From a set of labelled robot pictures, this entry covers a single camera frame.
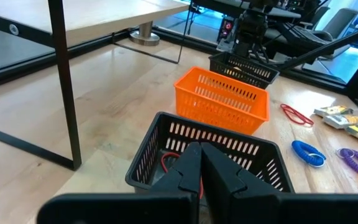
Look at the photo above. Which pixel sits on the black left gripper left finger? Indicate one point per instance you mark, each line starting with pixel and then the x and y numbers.
pixel 185 174

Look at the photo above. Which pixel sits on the orange slotted plastic basket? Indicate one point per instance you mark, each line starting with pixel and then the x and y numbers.
pixel 263 107

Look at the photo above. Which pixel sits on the blue coil wristband keyring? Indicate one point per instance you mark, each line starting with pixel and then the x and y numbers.
pixel 295 147

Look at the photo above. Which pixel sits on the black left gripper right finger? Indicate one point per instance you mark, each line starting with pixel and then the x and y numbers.
pixel 219 174

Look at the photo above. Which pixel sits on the wooden shelf riser black legs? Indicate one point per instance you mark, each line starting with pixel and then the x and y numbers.
pixel 104 18

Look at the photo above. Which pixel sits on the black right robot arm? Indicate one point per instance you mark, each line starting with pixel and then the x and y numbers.
pixel 250 28

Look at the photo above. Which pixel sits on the grey office chair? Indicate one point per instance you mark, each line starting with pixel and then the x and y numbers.
pixel 342 21

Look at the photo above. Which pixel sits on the black slotted plastic basket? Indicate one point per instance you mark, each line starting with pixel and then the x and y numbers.
pixel 214 63
pixel 216 130

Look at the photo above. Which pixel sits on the black computer tower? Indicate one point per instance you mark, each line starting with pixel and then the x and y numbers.
pixel 225 31

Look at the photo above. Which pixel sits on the red rubber band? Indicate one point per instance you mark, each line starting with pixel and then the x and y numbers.
pixel 311 122
pixel 283 106
pixel 166 154

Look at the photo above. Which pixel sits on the black aluminium rig frame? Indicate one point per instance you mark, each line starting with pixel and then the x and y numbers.
pixel 322 49

